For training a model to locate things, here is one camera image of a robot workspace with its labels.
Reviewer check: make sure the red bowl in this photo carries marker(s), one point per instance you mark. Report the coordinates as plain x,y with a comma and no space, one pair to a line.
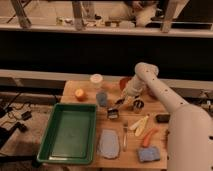
123,82

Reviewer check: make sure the person in background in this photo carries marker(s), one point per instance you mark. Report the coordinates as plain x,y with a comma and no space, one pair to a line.
140,11

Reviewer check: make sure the blue folded cloth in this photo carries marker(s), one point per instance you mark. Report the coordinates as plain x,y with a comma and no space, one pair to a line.
108,146

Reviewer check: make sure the blue plastic cup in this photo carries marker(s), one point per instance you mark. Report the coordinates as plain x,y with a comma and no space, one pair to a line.
101,98

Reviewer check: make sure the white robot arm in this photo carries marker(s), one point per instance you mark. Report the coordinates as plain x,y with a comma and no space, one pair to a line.
190,138

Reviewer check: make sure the orange carrot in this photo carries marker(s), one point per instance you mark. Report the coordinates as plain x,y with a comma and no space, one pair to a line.
148,136

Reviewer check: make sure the green plastic tray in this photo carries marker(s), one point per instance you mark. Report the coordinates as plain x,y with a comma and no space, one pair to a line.
69,137

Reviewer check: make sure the purple grape bunch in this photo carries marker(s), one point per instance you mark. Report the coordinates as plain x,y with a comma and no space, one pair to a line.
166,139

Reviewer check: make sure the small black square container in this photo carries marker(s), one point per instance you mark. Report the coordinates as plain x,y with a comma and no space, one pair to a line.
112,114

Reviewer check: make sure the black dish brush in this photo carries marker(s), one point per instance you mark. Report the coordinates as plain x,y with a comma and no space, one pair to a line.
116,105

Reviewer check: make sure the metal fork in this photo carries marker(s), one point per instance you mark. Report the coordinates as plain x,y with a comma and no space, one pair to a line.
125,130

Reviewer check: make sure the black rectangular block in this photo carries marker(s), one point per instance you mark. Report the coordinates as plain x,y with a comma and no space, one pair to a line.
162,118

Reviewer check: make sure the blue sponge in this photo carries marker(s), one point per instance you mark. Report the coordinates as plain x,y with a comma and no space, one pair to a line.
148,154

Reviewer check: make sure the white plastic cup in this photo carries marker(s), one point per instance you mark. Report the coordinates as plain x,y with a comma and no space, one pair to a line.
96,80

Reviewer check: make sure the orange fruit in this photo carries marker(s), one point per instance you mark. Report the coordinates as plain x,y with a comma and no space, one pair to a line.
80,94

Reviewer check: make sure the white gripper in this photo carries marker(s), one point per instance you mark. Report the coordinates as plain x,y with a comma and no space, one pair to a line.
131,102

